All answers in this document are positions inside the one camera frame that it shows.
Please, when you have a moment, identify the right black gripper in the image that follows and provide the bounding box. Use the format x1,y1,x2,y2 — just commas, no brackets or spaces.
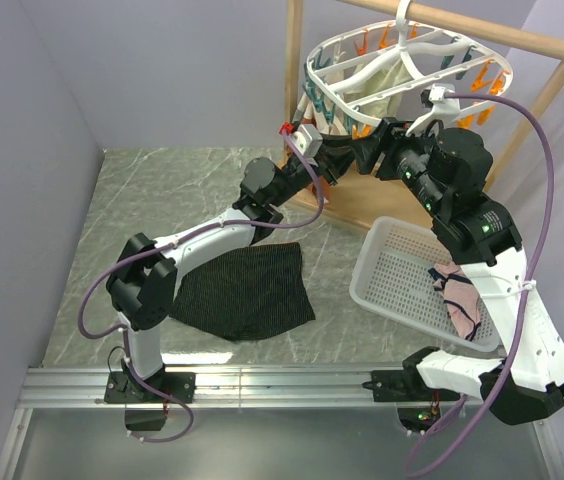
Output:
349,116,450,218

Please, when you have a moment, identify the orange clothes peg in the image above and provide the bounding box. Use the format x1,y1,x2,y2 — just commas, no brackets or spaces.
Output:
351,125,373,140

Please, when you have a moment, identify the white clip hanger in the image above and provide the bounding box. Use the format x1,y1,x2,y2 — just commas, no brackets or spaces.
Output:
292,2,513,138

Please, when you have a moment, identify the black striped underwear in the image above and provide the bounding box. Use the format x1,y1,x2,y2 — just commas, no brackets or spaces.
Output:
170,242,315,342

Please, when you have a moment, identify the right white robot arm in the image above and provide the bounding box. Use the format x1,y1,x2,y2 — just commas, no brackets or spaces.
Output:
353,119,564,425

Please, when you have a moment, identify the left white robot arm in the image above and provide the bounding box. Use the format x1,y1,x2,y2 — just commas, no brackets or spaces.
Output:
106,136,354,402

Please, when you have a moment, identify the rust brown underwear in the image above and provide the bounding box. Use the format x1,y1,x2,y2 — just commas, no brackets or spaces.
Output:
321,182,331,204

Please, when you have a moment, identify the beige underwear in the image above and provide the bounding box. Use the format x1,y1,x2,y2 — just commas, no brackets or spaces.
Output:
299,59,378,136

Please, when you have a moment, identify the pale green underwear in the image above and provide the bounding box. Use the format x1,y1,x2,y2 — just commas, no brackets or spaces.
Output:
359,58,412,118

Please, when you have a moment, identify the pink navy underwear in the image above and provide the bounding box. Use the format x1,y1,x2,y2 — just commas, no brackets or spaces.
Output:
428,262,481,341

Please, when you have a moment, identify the teal clothes peg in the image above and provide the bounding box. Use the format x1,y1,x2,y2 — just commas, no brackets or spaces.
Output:
315,105,347,135

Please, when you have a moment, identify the white plastic basket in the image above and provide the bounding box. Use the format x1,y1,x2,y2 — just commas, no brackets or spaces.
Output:
349,216,500,353

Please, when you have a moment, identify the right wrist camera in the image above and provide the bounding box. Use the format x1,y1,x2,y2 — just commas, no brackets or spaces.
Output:
406,83,461,137

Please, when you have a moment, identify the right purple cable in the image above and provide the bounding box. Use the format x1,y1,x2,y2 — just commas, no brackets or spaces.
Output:
404,89,558,479

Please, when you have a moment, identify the purple cable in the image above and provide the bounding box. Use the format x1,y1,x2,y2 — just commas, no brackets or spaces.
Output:
404,89,558,479
76,134,327,444

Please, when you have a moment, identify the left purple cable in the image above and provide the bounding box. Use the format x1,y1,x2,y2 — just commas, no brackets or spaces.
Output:
76,134,327,444

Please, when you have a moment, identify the aluminium mounting rail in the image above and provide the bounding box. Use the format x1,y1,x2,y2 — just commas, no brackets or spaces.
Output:
16,362,546,411

